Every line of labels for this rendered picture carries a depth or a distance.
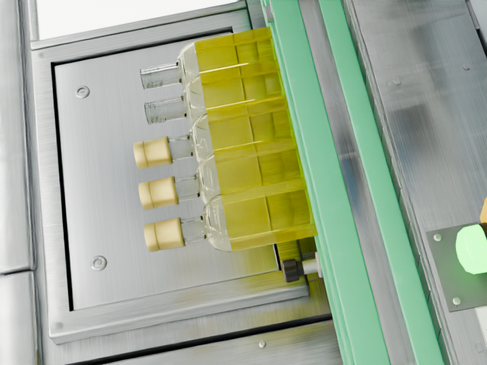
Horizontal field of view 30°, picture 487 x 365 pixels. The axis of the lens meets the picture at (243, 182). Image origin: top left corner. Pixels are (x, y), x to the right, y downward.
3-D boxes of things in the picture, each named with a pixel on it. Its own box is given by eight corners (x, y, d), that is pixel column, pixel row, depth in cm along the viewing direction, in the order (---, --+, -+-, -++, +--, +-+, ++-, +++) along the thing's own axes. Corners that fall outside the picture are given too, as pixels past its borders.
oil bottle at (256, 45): (333, 38, 123) (178, 68, 123) (333, 11, 118) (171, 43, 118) (342, 71, 120) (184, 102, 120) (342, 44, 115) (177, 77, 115)
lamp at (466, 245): (480, 235, 86) (448, 241, 86) (486, 214, 82) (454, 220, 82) (494, 278, 83) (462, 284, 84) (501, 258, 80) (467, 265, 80)
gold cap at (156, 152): (171, 145, 116) (137, 151, 116) (166, 130, 113) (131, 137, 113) (175, 168, 114) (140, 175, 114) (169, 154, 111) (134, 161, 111)
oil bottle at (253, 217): (373, 185, 112) (202, 218, 112) (375, 161, 107) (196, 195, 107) (384, 224, 109) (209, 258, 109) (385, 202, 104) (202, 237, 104)
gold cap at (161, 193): (177, 185, 113) (143, 192, 113) (172, 170, 110) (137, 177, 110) (180, 209, 111) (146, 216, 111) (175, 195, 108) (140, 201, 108)
